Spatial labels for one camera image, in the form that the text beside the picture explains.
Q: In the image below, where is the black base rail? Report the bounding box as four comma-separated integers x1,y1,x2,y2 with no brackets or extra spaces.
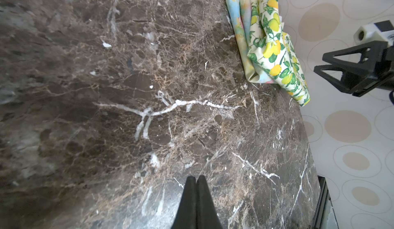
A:
310,176,330,229

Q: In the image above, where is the green yellow patterned skirt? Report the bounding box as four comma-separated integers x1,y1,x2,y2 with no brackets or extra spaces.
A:
247,0,310,106

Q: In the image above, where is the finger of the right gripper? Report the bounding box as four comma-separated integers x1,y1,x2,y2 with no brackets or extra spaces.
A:
314,64,382,97
322,41,388,77

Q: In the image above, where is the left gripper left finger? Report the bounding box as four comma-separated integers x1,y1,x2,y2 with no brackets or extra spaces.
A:
171,176,197,229

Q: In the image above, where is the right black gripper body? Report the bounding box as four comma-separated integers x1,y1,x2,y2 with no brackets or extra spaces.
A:
378,45,394,90

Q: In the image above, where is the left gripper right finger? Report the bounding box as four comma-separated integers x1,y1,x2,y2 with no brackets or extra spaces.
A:
197,175,222,229

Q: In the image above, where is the pastel floral skirt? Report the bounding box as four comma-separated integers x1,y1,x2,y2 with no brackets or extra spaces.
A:
226,0,274,84

